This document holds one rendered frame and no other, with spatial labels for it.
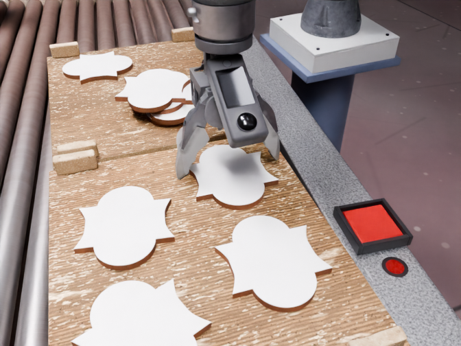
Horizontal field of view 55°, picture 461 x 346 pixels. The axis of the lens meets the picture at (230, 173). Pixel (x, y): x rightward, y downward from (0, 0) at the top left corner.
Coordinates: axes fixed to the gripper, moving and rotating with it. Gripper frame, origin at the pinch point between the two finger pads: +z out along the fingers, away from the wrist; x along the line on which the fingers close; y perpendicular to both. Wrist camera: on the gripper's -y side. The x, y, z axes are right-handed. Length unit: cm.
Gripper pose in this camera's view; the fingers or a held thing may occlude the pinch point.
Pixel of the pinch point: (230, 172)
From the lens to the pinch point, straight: 64.9
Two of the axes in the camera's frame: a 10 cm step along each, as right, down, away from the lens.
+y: -3.0, -5.8, 7.6
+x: -9.5, 1.9, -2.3
